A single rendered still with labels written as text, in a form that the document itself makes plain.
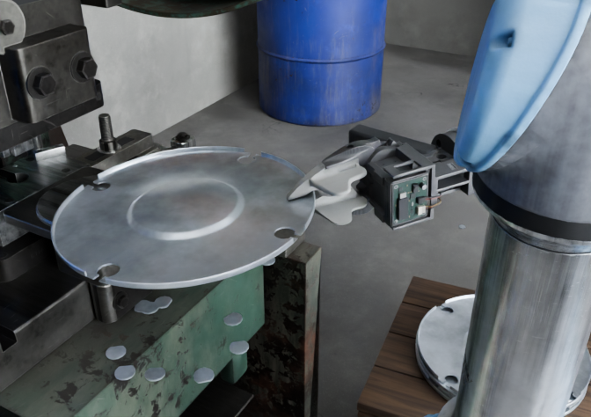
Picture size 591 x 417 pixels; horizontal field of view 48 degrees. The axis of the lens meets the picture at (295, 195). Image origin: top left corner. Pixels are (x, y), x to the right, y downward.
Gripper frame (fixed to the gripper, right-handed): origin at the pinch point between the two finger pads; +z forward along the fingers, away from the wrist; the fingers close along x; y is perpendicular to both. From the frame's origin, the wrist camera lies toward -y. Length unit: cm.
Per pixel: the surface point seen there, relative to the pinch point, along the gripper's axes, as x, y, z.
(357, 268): 85, -83, -48
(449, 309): 46, -19, -36
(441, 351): 45, -9, -28
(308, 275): 21.5, -11.5, -5.1
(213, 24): 48, -235, -53
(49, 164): 0.2, -24.0, 25.2
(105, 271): 6.0, -4.7, 22.1
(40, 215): -0.4, -9.9, 27.3
